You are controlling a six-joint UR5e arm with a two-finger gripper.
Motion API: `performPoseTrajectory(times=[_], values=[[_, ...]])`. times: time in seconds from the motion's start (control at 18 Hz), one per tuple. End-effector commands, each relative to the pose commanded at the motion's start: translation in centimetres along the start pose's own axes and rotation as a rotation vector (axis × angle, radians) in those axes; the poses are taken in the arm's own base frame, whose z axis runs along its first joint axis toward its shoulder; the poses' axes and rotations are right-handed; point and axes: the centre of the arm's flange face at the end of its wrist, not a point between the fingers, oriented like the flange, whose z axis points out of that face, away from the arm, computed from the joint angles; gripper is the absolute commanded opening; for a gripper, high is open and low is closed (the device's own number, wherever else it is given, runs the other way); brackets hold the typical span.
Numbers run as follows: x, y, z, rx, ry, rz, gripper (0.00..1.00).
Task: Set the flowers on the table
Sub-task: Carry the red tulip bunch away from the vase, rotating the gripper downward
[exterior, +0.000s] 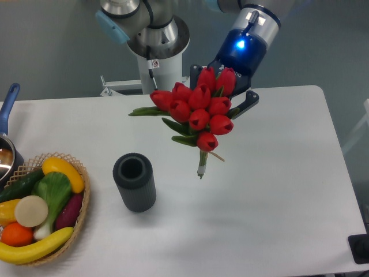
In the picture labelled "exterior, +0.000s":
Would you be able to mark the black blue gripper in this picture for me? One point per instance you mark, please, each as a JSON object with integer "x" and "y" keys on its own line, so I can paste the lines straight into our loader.
{"x": 242, "y": 53}

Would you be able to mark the red tulip bouquet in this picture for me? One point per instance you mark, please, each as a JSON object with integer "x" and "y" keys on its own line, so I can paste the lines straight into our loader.
{"x": 198, "y": 115}

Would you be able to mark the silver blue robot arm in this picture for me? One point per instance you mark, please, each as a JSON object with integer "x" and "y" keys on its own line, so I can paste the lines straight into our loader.
{"x": 158, "y": 38}

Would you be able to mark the dark grey ribbed vase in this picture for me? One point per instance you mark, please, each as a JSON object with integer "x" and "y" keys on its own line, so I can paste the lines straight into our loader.
{"x": 133, "y": 175}

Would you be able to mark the yellow squash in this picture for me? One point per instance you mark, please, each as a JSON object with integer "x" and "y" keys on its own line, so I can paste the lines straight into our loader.
{"x": 54, "y": 164}

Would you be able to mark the green bok choy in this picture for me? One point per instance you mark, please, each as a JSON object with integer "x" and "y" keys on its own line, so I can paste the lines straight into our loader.
{"x": 55, "y": 189}

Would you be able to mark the purple sweet potato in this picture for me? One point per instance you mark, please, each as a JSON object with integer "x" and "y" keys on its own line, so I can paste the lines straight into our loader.
{"x": 70, "y": 213}

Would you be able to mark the woven wicker basket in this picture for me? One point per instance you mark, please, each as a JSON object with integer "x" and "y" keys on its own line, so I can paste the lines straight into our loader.
{"x": 35, "y": 164}

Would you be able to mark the black device at edge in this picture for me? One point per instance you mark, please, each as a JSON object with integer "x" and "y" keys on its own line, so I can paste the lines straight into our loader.
{"x": 359, "y": 248}

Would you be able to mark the dark green cucumber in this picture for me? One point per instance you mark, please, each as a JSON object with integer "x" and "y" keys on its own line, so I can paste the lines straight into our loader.
{"x": 21, "y": 187}

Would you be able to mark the beige round slice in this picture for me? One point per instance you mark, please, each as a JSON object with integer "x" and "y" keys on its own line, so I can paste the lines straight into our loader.
{"x": 31, "y": 211}

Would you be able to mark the yellow bell pepper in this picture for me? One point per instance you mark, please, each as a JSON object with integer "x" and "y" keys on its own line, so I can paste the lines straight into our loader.
{"x": 7, "y": 212}

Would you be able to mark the orange fruit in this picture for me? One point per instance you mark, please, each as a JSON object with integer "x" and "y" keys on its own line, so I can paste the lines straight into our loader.
{"x": 17, "y": 235}

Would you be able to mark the yellow banana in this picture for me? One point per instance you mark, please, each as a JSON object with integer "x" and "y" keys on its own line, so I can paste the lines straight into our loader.
{"x": 37, "y": 250}

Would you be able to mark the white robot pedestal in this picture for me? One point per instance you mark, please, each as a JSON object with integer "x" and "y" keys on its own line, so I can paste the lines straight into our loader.
{"x": 154, "y": 73}

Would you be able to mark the white frame at right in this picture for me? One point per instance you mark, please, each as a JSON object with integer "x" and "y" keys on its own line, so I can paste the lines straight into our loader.
{"x": 356, "y": 132}

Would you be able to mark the blue handled saucepan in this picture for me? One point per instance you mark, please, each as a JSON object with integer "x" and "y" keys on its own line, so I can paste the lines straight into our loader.
{"x": 11, "y": 159}

